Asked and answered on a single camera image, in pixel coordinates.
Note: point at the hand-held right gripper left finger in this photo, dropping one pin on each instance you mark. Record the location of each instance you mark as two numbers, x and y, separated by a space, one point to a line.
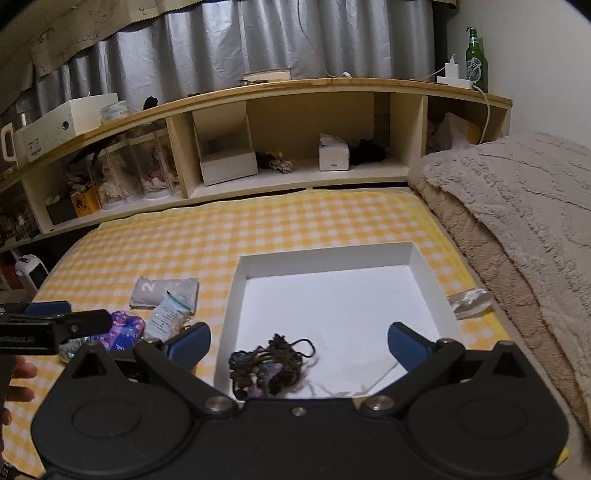
189 342

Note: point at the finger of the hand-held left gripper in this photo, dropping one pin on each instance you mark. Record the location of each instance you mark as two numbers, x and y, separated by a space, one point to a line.
83 323
46 308

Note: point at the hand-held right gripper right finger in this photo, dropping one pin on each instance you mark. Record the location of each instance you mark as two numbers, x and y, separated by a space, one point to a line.
406 344

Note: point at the bag of rubber bands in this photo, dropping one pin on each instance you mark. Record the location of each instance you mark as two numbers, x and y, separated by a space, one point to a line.
182 328

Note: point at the clear plastic packet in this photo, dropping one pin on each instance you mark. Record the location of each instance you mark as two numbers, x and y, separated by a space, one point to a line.
166 316

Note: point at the blue purple tissue pack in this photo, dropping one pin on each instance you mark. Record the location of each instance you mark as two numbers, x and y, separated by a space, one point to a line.
124 327

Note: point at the grey fabric sachet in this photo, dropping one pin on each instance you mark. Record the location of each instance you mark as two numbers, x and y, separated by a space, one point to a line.
147 290

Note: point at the white shallow cardboard box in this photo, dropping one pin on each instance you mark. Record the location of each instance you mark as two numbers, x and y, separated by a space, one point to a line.
332 295

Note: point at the person's left hand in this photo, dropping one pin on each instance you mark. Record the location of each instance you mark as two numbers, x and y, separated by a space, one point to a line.
21 369

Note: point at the white heater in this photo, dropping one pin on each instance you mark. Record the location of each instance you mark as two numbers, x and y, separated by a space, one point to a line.
31 272

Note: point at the crumpled clear plastic wrapper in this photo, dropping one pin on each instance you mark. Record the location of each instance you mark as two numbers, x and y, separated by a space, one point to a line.
468 302

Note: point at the small black box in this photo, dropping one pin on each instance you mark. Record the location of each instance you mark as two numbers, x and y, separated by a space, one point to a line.
60 210

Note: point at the small yellow box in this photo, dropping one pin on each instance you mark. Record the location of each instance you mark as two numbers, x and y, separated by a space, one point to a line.
85 203

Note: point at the yellow checked bed sheet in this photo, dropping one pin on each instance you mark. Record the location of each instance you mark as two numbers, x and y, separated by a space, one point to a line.
231 230

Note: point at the doll in clear case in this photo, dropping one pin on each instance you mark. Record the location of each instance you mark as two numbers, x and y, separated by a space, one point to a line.
154 170
113 180

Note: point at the open white cardboard box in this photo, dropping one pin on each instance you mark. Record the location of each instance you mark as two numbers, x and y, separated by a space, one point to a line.
226 166

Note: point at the white shoe box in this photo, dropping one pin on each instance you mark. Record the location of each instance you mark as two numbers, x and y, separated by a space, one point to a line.
55 124

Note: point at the beige fleece blanket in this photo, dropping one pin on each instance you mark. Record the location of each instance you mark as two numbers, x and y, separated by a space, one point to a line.
531 207

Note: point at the black furry item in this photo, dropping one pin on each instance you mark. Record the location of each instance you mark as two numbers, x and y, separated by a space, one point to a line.
369 151

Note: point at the white tissue box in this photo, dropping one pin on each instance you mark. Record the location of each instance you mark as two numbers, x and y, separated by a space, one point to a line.
333 154

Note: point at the white plastic bag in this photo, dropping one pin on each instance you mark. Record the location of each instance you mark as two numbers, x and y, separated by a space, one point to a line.
450 131

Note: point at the small black fluffy object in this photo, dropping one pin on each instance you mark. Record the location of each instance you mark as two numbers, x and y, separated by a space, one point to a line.
151 102

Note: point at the beige printed valance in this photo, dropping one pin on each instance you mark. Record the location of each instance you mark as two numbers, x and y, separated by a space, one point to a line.
69 50

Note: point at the white power strip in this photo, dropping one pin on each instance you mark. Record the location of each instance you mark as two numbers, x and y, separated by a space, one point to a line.
457 81

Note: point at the wooden headboard shelf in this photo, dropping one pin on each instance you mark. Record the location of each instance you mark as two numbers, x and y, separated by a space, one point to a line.
295 90

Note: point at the white charger plug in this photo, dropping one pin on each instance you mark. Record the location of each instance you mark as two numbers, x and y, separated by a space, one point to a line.
452 67

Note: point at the green beer bottle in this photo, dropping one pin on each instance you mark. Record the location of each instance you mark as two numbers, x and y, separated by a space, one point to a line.
475 60

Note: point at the grey curtain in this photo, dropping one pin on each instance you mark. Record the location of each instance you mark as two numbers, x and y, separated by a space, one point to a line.
207 46

